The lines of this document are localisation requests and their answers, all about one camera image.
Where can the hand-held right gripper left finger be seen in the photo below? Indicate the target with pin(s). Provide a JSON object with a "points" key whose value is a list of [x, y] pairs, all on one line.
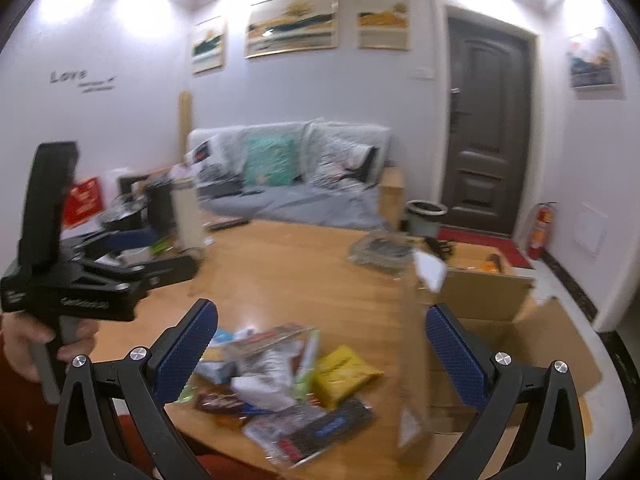
{"points": [[185, 355]]}

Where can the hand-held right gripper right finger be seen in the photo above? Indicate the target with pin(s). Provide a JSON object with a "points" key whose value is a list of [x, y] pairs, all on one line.
{"points": [[457, 360]]}

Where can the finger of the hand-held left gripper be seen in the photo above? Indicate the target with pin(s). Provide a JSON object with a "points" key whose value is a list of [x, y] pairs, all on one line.
{"points": [[170, 267], [130, 241]]}

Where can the person's left hand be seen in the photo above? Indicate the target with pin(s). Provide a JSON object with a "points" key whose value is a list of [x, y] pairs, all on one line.
{"points": [[17, 345]]}

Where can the black pot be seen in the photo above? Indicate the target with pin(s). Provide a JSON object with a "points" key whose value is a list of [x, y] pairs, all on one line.
{"points": [[122, 217]]}

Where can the red bag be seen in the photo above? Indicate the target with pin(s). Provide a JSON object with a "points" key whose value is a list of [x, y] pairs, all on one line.
{"points": [[82, 202]]}

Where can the black cylinder container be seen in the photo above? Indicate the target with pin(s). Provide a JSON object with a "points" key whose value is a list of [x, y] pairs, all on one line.
{"points": [[160, 210]]}

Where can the white cylinder appliance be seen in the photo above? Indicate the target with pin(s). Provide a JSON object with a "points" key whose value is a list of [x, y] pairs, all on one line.
{"points": [[187, 220]]}

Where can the brown chocolate packet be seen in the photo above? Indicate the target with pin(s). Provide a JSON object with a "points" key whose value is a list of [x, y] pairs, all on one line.
{"points": [[217, 402]]}

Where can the black remote control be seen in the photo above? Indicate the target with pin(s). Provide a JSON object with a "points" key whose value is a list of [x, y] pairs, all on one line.
{"points": [[232, 222]]}

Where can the white crumpled packet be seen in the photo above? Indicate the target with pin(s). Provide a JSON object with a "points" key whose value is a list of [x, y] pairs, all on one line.
{"points": [[265, 380]]}

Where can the white paper sheet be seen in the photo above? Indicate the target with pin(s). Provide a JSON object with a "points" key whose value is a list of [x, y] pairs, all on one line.
{"points": [[430, 270]]}

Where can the yellow snack packet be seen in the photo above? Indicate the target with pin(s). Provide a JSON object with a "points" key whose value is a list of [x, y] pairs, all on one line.
{"points": [[345, 375]]}

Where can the black hair clip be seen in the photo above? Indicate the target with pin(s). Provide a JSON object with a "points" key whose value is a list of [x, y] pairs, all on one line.
{"points": [[440, 247]]}

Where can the red doormat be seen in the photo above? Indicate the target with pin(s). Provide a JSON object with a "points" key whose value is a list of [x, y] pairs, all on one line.
{"points": [[480, 247]]}

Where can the clear red printed packet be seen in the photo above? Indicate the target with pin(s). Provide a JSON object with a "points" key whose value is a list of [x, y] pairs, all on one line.
{"points": [[272, 432]]}

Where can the green snack packet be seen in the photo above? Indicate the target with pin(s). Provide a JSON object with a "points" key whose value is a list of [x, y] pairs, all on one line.
{"points": [[306, 370]]}

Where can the glass ashtray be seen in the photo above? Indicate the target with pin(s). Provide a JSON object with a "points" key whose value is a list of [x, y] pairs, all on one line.
{"points": [[380, 252]]}

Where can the light wooden plank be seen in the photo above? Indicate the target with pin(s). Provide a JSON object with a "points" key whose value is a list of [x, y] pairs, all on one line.
{"points": [[186, 120]]}

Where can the dark blue snack packet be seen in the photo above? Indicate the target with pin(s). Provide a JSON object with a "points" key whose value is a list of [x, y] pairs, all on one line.
{"points": [[335, 422]]}

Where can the teal pillow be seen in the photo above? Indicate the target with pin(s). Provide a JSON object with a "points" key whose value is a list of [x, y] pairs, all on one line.
{"points": [[267, 162]]}

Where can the grey covered sofa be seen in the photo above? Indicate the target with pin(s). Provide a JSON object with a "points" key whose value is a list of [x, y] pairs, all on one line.
{"points": [[300, 205]]}

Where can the grey trash bin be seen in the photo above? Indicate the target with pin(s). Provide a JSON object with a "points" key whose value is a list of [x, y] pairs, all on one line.
{"points": [[422, 217]]}

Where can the red fire extinguisher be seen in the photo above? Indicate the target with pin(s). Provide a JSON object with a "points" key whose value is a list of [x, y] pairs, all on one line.
{"points": [[540, 230]]}

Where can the wooden side table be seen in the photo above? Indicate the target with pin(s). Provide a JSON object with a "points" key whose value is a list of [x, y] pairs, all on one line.
{"points": [[392, 195]]}

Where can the white branch print pillow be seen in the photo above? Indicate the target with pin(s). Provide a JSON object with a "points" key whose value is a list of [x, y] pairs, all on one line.
{"points": [[345, 160]]}

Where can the small teal painting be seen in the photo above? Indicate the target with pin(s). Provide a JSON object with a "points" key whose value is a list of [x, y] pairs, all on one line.
{"points": [[209, 45]]}

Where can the dark brown door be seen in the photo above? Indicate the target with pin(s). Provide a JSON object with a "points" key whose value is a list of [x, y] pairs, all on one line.
{"points": [[482, 125]]}

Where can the wide landscape painting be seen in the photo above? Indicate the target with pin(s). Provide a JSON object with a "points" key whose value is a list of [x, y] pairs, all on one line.
{"points": [[292, 22]]}

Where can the orange hills painting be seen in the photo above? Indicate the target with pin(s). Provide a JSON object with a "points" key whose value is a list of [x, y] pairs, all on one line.
{"points": [[382, 17]]}

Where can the blue mountain painting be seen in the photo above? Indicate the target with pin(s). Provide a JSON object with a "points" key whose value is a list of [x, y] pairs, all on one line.
{"points": [[592, 60]]}

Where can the white wall panel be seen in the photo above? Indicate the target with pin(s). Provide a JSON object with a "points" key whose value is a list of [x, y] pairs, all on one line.
{"points": [[592, 230]]}

